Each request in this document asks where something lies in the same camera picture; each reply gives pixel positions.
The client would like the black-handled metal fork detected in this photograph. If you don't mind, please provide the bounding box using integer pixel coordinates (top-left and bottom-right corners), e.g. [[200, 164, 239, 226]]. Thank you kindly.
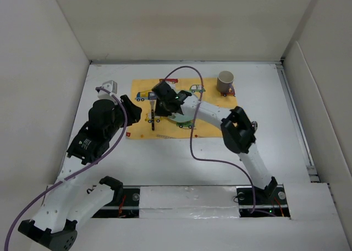
[[150, 99, 155, 131]]

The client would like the yellow car-print placemat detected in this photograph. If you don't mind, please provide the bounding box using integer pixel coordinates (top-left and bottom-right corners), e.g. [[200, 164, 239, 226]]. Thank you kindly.
[[126, 78, 237, 140]]

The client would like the green flower plate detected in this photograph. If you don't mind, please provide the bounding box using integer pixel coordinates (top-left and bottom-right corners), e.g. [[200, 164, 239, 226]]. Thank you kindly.
[[166, 90, 197, 124]]

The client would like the purple ceramic mug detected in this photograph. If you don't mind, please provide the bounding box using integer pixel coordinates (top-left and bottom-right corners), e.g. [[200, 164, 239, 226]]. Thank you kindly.
[[216, 71, 234, 94]]

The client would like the silver metal spoon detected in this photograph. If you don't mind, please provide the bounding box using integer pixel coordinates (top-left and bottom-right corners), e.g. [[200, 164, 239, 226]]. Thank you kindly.
[[251, 121, 258, 131]]

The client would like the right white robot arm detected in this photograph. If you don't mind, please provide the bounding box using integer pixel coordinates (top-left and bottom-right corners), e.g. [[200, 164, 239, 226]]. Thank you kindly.
[[152, 81, 278, 204]]

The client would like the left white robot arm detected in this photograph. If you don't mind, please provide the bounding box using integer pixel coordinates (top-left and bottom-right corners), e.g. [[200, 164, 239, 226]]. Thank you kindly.
[[18, 95, 142, 250]]

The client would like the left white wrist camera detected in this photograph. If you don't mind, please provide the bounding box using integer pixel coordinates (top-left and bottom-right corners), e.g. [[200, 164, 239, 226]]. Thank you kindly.
[[97, 80, 118, 99]]

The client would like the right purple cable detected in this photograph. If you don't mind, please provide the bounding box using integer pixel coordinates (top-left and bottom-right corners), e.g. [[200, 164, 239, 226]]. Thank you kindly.
[[163, 66, 258, 215]]

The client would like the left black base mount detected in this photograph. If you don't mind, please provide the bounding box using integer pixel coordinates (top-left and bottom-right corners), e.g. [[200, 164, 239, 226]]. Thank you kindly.
[[92, 187, 140, 219]]

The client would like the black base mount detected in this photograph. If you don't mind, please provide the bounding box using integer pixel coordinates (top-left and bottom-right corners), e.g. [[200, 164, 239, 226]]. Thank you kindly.
[[233, 185, 290, 218], [92, 187, 140, 219]]

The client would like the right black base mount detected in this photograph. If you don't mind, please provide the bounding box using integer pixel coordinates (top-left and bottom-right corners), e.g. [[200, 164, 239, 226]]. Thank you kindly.
[[233, 185, 290, 218]]

